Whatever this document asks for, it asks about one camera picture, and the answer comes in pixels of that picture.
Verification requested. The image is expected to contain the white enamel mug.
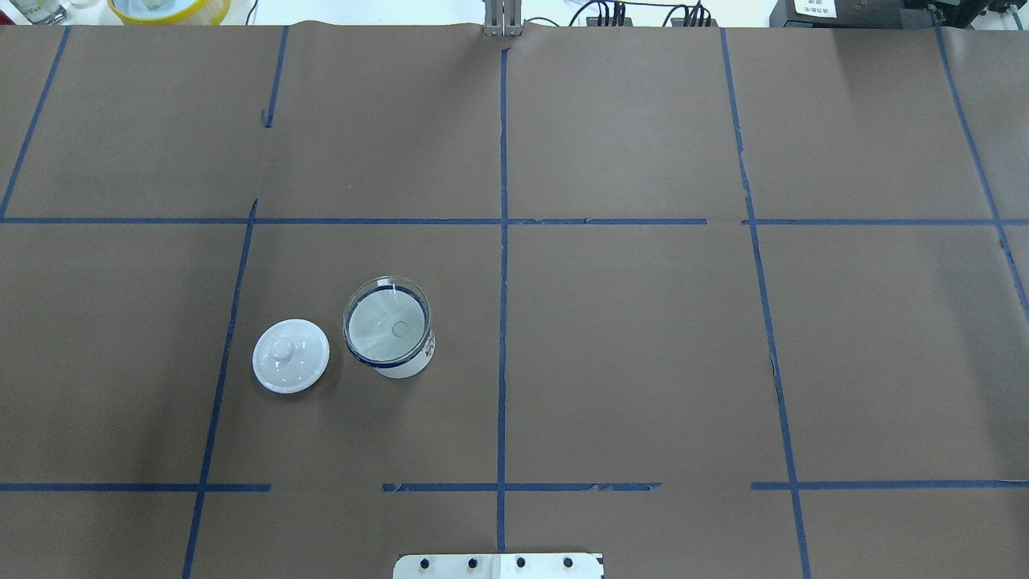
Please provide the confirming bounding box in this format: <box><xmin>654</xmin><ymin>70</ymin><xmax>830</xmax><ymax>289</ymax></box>
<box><xmin>348</xmin><ymin>320</ymin><xmax>435</xmax><ymax>379</ymax></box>

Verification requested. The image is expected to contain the white ceramic lid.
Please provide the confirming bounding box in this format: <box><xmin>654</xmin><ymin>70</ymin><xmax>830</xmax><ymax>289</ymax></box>
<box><xmin>252</xmin><ymin>318</ymin><xmax>331</xmax><ymax>395</ymax></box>

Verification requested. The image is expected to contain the black box device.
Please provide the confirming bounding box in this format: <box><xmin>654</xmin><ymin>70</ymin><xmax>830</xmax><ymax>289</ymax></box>
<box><xmin>768</xmin><ymin>1</ymin><xmax>937</xmax><ymax>30</ymax></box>

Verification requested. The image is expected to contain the yellow rimmed bowl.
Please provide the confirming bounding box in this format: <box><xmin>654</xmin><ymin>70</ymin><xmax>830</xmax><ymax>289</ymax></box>
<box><xmin>106</xmin><ymin>0</ymin><xmax>232</xmax><ymax>26</ymax></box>

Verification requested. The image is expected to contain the aluminium frame post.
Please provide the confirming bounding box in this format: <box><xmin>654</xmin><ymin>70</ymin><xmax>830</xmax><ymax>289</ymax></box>
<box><xmin>484</xmin><ymin>0</ymin><xmax>524</xmax><ymax>38</ymax></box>

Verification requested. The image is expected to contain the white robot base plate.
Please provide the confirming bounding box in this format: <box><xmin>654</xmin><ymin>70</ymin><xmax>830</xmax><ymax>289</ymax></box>
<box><xmin>392</xmin><ymin>552</ymin><xmax>605</xmax><ymax>578</ymax></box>

